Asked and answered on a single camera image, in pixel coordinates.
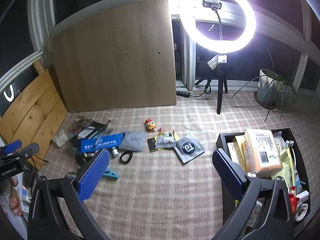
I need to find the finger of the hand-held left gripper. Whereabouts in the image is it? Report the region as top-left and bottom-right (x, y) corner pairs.
(0, 140), (23, 156)
(14, 142), (40, 161)

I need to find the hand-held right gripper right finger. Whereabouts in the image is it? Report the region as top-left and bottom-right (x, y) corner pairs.
(212, 148), (296, 240)

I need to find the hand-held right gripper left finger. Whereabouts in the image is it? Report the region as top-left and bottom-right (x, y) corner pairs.
(27, 149), (112, 240)

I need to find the black storage box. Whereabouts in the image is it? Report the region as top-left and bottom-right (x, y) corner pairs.
(216, 128), (312, 233)

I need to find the plaid cloth covered desktop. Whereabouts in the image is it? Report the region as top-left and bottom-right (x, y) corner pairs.
(24, 90), (320, 240)

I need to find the person's left hand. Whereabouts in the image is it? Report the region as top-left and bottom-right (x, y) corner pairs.
(7, 195), (24, 217)

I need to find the cyan plastic stand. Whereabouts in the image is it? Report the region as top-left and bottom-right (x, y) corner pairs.
(102, 167), (120, 180)

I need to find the yellow gold box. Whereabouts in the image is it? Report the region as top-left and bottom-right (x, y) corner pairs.
(227, 135), (248, 173)

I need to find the blue flat packet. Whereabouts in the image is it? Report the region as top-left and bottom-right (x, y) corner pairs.
(80, 133), (125, 154)

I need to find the white tissue pack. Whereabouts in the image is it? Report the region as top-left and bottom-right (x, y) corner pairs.
(52, 130), (70, 147)

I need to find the orange tissue pack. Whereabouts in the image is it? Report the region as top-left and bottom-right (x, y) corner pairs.
(242, 129), (284, 179)

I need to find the pine wood board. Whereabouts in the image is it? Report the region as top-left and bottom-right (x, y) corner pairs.
(0, 60), (69, 165)

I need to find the metal spoon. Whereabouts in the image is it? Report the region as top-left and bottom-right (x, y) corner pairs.
(96, 120), (112, 143)

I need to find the black card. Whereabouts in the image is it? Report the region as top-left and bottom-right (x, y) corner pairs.
(85, 121), (108, 135)

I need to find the plain grey pouch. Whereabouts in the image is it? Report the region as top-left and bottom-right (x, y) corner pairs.
(118, 131), (147, 152)

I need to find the grey pouch round logo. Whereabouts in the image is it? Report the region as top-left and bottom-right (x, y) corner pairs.
(174, 132), (205, 165)

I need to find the bunch of keys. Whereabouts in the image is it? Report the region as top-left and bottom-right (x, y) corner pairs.
(72, 116), (94, 132)

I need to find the pale green packet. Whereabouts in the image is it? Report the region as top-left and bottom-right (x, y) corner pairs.
(271, 146), (297, 188)

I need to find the black and yellow packet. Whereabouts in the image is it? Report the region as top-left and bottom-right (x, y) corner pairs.
(147, 131), (179, 153)

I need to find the red snack packet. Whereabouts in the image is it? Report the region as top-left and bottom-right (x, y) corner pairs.
(289, 186), (300, 214)

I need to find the small plush toy red hat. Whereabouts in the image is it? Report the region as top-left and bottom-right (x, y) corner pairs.
(144, 119), (158, 132)

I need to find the silver snack packet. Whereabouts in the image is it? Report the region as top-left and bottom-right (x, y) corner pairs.
(155, 131), (177, 149)

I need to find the black tripod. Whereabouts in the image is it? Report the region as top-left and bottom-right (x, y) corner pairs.
(194, 54), (229, 115)

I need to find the potted plant white pot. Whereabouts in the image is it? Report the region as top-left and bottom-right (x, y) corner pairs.
(232, 49), (300, 123)

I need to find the white paper wad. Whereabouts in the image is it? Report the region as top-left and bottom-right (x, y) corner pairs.
(207, 54), (228, 70)

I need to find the large light wood panel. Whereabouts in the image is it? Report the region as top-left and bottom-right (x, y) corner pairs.
(50, 0), (177, 113)

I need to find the black phone clamp with gooseneck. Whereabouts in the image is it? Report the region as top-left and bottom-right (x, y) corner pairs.
(202, 0), (223, 42)

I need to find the thin black cable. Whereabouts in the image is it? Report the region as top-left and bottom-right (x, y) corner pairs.
(24, 155), (49, 188)

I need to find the black hair tie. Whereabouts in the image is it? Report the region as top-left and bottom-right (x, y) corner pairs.
(119, 150), (133, 165)

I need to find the white coiled cable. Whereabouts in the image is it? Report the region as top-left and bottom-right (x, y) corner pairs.
(295, 204), (309, 222)

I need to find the black power cable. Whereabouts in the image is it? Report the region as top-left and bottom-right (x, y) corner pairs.
(190, 79), (213, 97)

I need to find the white window frame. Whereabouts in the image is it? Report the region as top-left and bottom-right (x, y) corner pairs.
(0, 0), (57, 90)

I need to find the white ring light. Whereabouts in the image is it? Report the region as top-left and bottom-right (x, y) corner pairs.
(180, 0), (257, 54)

